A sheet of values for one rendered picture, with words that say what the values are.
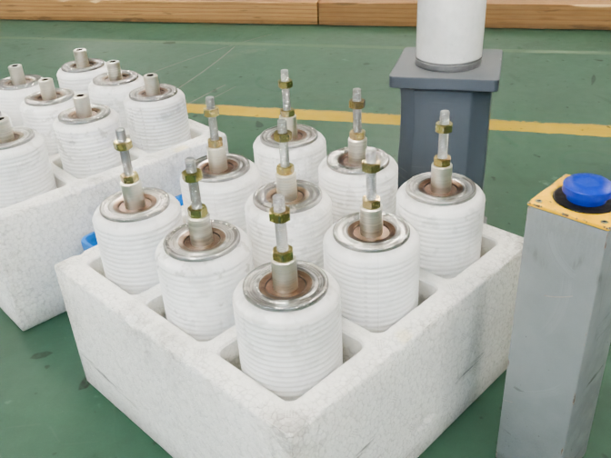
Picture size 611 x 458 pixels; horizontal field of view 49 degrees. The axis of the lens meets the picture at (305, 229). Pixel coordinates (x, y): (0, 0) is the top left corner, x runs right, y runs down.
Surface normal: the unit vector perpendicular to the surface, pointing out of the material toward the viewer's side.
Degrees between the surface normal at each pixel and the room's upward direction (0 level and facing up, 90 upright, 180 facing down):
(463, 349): 90
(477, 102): 90
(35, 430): 0
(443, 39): 90
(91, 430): 0
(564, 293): 90
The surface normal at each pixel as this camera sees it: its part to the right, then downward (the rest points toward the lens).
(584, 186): -0.05, -0.86
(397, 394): 0.72, 0.32
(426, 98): -0.28, 0.50
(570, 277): -0.69, 0.40
